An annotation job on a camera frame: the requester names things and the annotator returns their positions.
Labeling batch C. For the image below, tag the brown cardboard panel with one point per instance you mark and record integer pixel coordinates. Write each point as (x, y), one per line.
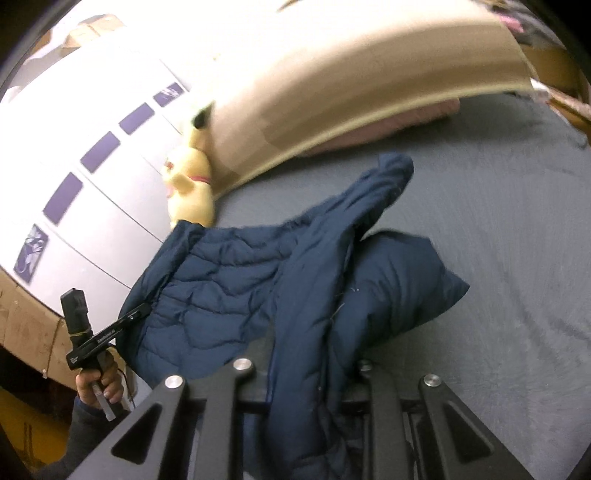
(32, 323)

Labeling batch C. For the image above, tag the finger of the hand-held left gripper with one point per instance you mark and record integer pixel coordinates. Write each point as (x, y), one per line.
(138, 314)

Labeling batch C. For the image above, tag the person's left hand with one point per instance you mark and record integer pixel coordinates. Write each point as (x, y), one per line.
(113, 383)

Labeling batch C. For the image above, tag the cardboard boxes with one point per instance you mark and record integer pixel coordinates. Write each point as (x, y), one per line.
(90, 30)

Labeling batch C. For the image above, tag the pink pillow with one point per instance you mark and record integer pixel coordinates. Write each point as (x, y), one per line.
(397, 124)

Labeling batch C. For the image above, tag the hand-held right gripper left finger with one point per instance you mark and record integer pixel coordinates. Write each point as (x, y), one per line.
(231, 383)

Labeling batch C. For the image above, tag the person's left forearm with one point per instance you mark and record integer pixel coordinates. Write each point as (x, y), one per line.
(92, 438)

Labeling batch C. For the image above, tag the yellow plush toy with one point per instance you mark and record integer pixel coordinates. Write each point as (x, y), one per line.
(191, 194)

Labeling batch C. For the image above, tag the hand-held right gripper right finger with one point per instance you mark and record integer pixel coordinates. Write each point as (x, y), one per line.
(379, 390)

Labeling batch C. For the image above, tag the navy blue puffer jacket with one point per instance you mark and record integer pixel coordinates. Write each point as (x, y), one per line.
(240, 286)

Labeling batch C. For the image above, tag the grey bed sheet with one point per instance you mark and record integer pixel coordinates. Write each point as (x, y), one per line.
(517, 230)

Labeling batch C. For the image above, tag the purple patterned wall sticker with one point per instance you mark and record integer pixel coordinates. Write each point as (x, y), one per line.
(31, 254)

